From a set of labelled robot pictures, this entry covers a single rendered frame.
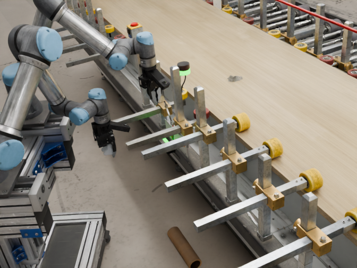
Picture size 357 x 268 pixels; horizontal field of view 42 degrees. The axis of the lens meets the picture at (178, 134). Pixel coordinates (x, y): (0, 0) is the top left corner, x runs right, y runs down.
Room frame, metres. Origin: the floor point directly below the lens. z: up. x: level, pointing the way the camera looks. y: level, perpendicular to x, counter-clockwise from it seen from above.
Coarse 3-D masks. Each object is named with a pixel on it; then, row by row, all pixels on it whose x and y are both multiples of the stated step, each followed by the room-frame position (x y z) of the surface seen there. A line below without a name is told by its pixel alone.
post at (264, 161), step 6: (258, 156) 1.34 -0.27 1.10; (264, 156) 1.32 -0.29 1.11; (258, 162) 1.34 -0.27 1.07; (264, 162) 1.31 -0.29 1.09; (270, 162) 1.32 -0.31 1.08; (258, 168) 1.34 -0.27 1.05; (264, 168) 1.31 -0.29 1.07; (270, 168) 1.32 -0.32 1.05; (258, 174) 1.34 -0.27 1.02; (264, 174) 1.31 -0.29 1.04; (270, 174) 1.32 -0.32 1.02; (258, 180) 1.34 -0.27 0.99; (264, 180) 1.31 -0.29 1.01; (270, 180) 1.32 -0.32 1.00; (264, 186) 1.31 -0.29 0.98; (258, 210) 1.34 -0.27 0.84; (264, 210) 1.31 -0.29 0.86; (270, 210) 1.32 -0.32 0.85; (258, 216) 1.34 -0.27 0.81; (264, 216) 1.31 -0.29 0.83; (270, 216) 1.32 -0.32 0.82; (258, 222) 1.34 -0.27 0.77; (264, 222) 1.31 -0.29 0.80; (258, 228) 1.34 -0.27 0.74; (264, 228) 1.31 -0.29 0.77; (264, 234) 1.31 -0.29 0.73
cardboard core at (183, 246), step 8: (168, 232) 2.06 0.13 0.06; (176, 232) 2.03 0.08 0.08; (176, 240) 1.97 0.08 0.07; (184, 240) 1.96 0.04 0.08; (176, 248) 1.94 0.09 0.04; (184, 248) 1.90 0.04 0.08; (192, 248) 1.91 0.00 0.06; (184, 256) 1.85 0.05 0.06; (192, 256) 1.83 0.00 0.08; (192, 264) 1.84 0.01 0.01; (200, 264) 1.82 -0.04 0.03
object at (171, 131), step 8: (192, 120) 2.02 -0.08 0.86; (168, 128) 1.97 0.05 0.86; (176, 128) 1.96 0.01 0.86; (144, 136) 1.93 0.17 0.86; (152, 136) 1.92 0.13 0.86; (160, 136) 1.93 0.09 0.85; (168, 136) 1.94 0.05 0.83; (128, 144) 1.87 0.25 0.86; (136, 144) 1.88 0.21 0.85; (144, 144) 1.89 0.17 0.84
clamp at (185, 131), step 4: (176, 120) 2.02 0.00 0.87; (184, 120) 2.01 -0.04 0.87; (176, 124) 2.01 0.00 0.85; (180, 124) 1.98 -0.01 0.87; (184, 124) 1.97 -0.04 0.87; (184, 128) 1.94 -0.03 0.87; (188, 128) 1.94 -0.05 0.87; (192, 128) 1.95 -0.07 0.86; (184, 132) 1.94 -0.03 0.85; (188, 132) 1.94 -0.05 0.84; (192, 132) 1.95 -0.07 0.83
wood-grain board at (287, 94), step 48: (96, 0) 4.16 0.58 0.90; (144, 0) 3.99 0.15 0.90; (192, 0) 3.84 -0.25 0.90; (192, 48) 2.84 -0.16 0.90; (240, 48) 2.75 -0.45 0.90; (288, 48) 2.66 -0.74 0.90; (192, 96) 2.21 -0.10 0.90; (240, 96) 2.14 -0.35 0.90; (288, 96) 2.08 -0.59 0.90; (336, 96) 2.02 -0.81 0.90; (288, 144) 1.66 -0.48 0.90; (336, 144) 1.62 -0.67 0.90; (336, 192) 1.32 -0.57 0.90
